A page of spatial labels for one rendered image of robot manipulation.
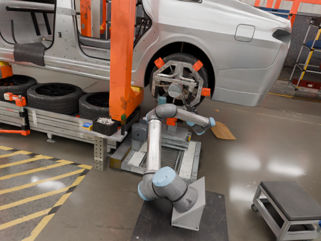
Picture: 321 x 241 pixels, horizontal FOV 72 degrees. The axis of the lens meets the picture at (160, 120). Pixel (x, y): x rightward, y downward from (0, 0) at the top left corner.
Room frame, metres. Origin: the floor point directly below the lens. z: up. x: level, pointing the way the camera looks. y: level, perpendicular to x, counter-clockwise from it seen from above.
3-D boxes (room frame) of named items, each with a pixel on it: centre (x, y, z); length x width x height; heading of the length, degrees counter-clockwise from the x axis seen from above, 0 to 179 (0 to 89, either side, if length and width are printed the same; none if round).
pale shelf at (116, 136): (1.90, 0.54, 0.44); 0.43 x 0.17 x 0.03; 80
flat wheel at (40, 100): (2.72, 1.41, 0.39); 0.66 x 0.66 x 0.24
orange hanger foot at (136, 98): (2.44, 0.37, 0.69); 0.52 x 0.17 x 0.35; 170
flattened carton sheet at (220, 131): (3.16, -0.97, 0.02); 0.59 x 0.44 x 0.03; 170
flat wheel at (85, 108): (2.60, 0.70, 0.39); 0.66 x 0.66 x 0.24
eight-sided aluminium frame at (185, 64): (2.36, -0.13, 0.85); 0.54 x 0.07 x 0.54; 80
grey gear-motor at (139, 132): (2.34, 0.19, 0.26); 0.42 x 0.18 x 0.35; 170
